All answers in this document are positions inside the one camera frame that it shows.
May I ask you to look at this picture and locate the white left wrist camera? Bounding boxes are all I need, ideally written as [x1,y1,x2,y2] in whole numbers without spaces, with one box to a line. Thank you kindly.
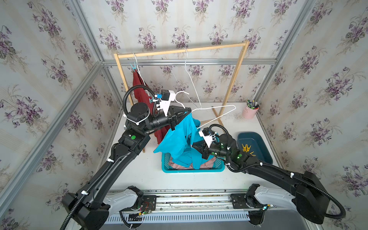
[150,90,175,116]

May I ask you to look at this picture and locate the white hanger of red shirt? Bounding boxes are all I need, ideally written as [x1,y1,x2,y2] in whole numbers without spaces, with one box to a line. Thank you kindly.
[132,52,147,86]

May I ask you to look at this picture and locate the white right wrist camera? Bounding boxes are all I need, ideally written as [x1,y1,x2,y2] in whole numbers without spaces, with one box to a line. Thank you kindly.
[198,127,218,147]

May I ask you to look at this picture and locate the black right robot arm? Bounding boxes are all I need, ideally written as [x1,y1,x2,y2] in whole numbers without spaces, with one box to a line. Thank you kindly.
[192,125,347,224]

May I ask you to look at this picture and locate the dark red t-shirt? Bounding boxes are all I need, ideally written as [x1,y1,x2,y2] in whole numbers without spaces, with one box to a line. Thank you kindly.
[133,70,170,144]

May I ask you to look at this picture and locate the pink t-shirt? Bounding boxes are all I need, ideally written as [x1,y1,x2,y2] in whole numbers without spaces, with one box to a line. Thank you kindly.
[168,159,216,170]

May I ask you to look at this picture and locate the wooden clothes rack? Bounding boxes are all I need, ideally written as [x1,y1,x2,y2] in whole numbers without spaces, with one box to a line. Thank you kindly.
[113,40,251,153]

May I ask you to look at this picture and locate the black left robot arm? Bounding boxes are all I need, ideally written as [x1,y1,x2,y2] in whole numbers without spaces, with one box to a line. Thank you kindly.
[60,85,192,230]

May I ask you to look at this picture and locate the white wire hanger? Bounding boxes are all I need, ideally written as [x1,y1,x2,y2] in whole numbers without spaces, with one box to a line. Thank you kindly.
[181,47,203,109]

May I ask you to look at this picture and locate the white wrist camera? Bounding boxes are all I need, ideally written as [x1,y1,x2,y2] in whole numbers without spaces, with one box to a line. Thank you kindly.
[150,90,175,116]
[198,127,218,147]

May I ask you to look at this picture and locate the teal perforated plastic basket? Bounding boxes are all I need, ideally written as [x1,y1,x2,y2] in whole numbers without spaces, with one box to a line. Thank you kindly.
[162,153,225,173]

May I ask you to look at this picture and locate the pink pen cup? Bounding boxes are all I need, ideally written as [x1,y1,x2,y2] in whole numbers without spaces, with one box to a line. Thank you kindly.
[242,100,260,119]

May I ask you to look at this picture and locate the dark teal plastic tub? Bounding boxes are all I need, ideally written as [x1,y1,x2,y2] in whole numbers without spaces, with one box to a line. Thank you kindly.
[237,132,273,164]

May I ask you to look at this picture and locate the white hanger of teal shirt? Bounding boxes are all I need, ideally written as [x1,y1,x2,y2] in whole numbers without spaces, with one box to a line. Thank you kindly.
[192,104,237,128]

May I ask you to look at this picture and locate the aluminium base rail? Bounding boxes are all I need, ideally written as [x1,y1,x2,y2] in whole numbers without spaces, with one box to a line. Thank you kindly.
[106,189,284,225]

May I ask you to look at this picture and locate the teal t-shirt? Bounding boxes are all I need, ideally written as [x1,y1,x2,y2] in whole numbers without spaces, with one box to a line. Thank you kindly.
[153,114,213,169]

